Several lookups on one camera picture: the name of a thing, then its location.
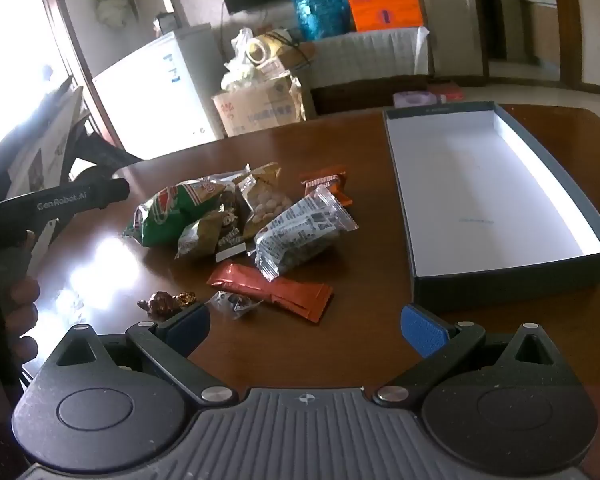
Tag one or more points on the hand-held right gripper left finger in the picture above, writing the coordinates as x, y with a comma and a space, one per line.
190, 327

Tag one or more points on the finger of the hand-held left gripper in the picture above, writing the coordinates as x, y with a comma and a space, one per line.
115, 191

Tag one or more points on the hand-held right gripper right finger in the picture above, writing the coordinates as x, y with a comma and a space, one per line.
425, 327

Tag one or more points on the gold candy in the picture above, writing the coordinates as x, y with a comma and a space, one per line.
162, 304

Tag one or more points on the small clear snack packet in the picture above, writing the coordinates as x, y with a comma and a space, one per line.
232, 304

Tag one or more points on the green snack bag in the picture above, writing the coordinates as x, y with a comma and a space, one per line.
165, 210

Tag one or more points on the long red-orange snack packet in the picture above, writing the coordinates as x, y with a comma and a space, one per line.
275, 290

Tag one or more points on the olive small snack packet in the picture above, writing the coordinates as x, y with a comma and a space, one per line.
200, 235

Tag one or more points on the dark brown small packet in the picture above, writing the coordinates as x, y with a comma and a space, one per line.
230, 237

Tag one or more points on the grey box with white inside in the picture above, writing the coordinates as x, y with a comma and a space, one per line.
480, 200

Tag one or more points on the white printed snack packet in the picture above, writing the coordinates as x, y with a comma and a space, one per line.
300, 235

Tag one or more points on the brown clear peanut bag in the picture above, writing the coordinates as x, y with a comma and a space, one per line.
267, 205

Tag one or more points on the plain orange snack packet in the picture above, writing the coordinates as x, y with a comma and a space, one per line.
344, 199

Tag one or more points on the orange packet with brown print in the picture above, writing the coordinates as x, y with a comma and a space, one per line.
320, 180

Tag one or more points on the person's left hand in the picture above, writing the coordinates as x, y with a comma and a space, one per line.
22, 310

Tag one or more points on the black and white paper bag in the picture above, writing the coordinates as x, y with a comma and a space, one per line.
45, 150

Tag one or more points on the white chest freezer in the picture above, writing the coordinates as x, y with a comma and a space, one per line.
150, 100

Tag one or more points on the white plastic bag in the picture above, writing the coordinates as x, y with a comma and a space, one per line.
237, 77

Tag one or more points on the large cardboard box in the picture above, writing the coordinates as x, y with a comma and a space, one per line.
260, 107

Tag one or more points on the small dark bag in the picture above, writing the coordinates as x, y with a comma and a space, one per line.
165, 22

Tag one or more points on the yellowish tape roll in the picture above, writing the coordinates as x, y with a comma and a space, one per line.
260, 50

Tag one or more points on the small cardboard box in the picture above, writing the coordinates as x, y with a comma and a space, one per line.
295, 60

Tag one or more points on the purple packet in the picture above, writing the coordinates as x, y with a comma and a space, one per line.
412, 98

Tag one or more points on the pink packet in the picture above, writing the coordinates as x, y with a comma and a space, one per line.
447, 94

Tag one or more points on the cabinet with white cloth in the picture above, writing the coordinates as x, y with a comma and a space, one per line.
365, 60

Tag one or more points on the blue plastic bag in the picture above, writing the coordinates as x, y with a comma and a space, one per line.
320, 5

